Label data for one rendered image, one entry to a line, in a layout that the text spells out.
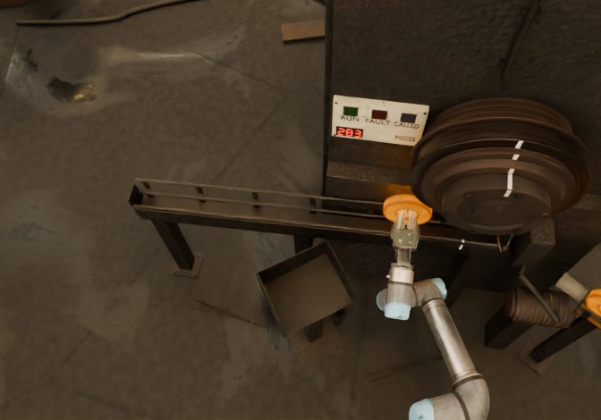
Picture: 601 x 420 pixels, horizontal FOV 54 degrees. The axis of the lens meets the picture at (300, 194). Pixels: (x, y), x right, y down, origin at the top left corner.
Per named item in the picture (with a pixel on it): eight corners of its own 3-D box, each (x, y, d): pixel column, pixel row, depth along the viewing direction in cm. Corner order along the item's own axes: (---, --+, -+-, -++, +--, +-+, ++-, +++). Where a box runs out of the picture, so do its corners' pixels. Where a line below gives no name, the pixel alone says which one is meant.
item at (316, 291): (270, 328, 260) (256, 273, 195) (324, 302, 264) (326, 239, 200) (291, 371, 251) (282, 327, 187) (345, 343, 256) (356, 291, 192)
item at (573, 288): (562, 276, 201) (568, 269, 196) (587, 293, 197) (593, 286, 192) (553, 289, 199) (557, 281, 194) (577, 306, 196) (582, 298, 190)
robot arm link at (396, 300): (380, 316, 186) (386, 316, 178) (384, 281, 189) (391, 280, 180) (404, 320, 187) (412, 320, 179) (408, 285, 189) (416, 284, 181)
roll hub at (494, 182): (434, 213, 176) (453, 166, 151) (530, 226, 173) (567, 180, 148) (433, 231, 173) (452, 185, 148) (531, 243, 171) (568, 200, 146)
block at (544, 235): (509, 240, 216) (530, 212, 194) (531, 243, 215) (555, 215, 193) (509, 268, 211) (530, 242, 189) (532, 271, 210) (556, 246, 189)
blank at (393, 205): (383, 191, 189) (382, 201, 187) (433, 195, 186) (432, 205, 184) (384, 214, 202) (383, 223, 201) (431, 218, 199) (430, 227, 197)
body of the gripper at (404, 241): (419, 230, 182) (416, 268, 180) (417, 233, 191) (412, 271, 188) (394, 226, 183) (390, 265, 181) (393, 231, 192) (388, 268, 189)
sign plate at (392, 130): (332, 130, 180) (334, 94, 164) (419, 140, 177) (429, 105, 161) (331, 137, 179) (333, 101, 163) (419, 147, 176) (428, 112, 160)
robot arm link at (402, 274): (411, 285, 188) (385, 281, 189) (412, 270, 189) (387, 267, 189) (413, 283, 180) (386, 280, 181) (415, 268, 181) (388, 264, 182)
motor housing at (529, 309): (478, 319, 259) (514, 279, 211) (529, 327, 257) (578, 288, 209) (477, 348, 253) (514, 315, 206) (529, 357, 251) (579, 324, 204)
